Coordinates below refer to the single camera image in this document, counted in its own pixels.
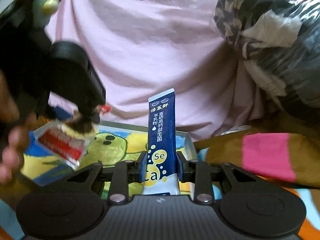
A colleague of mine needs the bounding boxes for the grey tray with cartoon liner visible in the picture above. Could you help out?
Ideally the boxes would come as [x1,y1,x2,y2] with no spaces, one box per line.
[19,120,198,196]

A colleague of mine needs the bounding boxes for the person's left hand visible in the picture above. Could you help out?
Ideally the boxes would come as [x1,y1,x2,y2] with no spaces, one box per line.
[1,74,36,185]

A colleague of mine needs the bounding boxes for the pink sheet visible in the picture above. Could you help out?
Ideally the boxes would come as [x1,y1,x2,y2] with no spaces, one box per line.
[47,0,262,140]

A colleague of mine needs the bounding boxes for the red nut snack packet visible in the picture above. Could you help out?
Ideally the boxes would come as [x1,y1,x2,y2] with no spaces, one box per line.
[33,105,111,169]

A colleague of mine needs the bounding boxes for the colourful cartoon blanket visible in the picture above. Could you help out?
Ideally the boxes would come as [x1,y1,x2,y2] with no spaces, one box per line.
[1,126,319,239]

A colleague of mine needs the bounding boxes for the blue milk powder sachet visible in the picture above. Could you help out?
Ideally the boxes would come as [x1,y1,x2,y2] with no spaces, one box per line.
[143,88,180,195]

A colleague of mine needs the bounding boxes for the plastic bag of clothes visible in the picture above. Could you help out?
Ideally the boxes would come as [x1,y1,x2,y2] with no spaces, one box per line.
[213,0,319,108]

